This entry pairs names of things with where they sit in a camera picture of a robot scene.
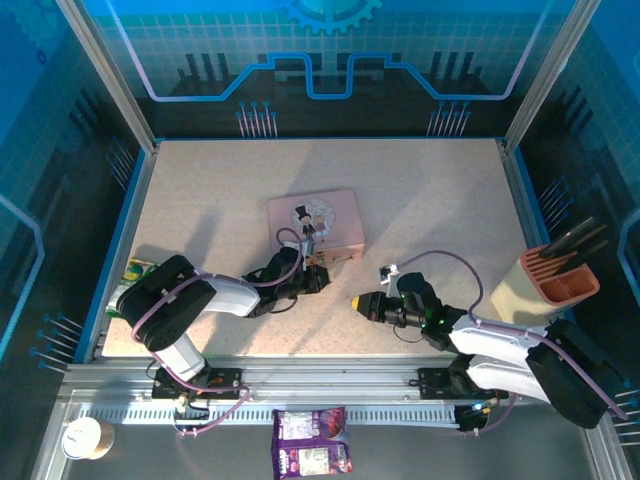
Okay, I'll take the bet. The pink tin box with couple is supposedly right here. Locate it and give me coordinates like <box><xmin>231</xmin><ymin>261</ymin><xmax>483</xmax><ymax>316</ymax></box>
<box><xmin>267</xmin><ymin>188</ymin><xmax>367</xmax><ymax>264</ymax></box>

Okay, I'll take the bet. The cream terracotta knife block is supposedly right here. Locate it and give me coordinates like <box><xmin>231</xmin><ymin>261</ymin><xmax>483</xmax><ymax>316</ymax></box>
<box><xmin>489</xmin><ymin>247</ymin><xmax>601</xmax><ymax>326</ymax></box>

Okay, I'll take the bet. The green snack packet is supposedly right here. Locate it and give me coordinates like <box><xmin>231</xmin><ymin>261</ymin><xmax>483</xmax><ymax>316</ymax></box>
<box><xmin>107</xmin><ymin>257</ymin><xmax>156</xmax><ymax>319</ymax></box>

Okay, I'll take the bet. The purple snack bag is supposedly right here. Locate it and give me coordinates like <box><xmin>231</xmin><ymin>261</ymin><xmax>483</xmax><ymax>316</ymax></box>
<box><xmin>271</xmin><ymin>406</ymin><xmax>354</xmax><ymax>479</ymax></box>

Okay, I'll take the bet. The white paper cup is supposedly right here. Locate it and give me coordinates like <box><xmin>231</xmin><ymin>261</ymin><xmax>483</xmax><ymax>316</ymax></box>
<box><xmin>60</xmin><ymin>416</ymin><xmax>116</xmax><ymax>461</ymax></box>

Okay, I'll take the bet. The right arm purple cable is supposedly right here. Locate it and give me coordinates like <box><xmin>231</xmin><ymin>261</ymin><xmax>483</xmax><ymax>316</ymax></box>
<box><xmin>397</xmin><ymin>249</ymin><xmax>629</xmax><ymax>437</ymax></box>

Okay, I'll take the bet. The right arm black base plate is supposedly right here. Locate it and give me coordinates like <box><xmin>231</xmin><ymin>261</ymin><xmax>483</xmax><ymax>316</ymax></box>
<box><xmin>417</xmin><ymin>367</ymin><xmax>509</xmax><ymax>401</ymax></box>

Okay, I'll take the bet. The aluminium frame rail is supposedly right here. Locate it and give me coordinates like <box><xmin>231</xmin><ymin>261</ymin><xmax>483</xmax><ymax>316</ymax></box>
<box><xmin>59</xmin><ymin>353</ymin><xmax>601</xmax><ymax>402</ymax></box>

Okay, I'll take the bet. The white slotted cable duct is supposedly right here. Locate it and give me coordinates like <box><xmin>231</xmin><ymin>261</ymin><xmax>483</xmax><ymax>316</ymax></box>
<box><xmin>79</xmin><ymin>403</ymin><xmax>461</xmax><ymax>427</ymax></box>

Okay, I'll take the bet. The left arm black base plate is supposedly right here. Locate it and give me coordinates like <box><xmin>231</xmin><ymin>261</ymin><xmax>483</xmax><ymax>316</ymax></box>
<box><xmin>152</xmin><ymin>367</ymin><xmax>245</xmax><ymax>401</ymax></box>

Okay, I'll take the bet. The black knife handle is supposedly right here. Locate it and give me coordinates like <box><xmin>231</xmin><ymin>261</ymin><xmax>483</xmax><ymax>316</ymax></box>
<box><xmin>549</xmin><ymin>225</ymin><xmax>609</xmax><ymax>265</ymax></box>
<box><xmin>554</xmin><ymin>239</ymin><xmax>610</xmax><ymax>275</ymax></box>
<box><xmin>543</xmin><ymin>217</ymin><xmax>599</xmax><ymax>257</ymax></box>

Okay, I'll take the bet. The aluminium frame post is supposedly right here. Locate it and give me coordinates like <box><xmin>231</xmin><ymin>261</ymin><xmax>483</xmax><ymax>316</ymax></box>
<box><xmin>502</xmin><ymin>0</ymin><xmax>604</xmax><ymax>154</ymax></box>
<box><xmin>53</xmin><ymin>0</ymin><xmax>160</xmax><ymax>154</ymax></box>

